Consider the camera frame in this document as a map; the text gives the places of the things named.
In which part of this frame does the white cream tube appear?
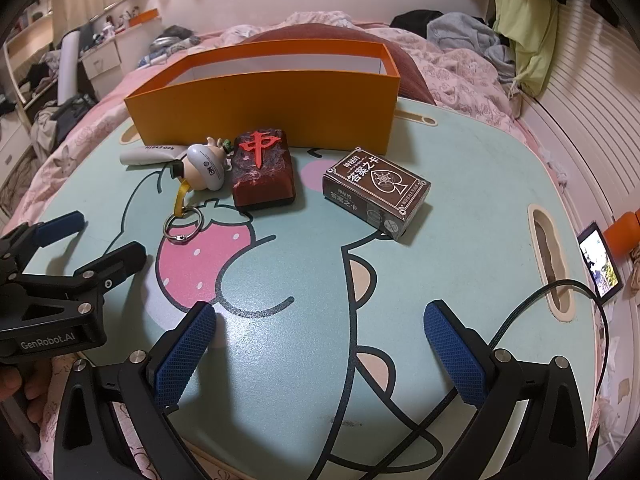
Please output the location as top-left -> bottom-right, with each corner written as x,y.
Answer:
119,145 -> 188,166

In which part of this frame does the red mahjong tile block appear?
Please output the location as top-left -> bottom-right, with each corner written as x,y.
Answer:
231,129 -> 296,211

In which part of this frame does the person's left hand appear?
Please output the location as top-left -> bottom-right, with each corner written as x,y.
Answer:
0,360 -> 52,422

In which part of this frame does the phone with lit screen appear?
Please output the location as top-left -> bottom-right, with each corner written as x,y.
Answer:
577,222 -> 623,304

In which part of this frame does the white bedside drawer cabinet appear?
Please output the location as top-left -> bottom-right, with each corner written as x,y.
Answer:
81,40 -> 124,100

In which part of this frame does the mint green cartoon lap table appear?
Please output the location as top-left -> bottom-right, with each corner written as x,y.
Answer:
29,100 -> 600,479

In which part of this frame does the orange bottle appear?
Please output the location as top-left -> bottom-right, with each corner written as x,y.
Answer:
603,210 -> 640,260

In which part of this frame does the brown playing card box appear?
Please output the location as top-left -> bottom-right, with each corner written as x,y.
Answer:
322,148 -> 431,240

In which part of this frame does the orange cardboard box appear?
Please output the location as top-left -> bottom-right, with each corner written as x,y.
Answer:
125,39 -> 400,154

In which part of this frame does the grey clothes pile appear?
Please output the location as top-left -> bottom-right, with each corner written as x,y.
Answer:
426,12 -> 515,84

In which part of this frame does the light green hanging cloth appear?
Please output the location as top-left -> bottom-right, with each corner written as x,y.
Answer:
494,0 -> 559,98

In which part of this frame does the black cable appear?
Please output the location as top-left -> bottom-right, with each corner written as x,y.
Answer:
309,278 -> 612,480

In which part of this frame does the white figurine keychain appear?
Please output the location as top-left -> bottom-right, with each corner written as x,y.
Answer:
163,136 -> 233,245

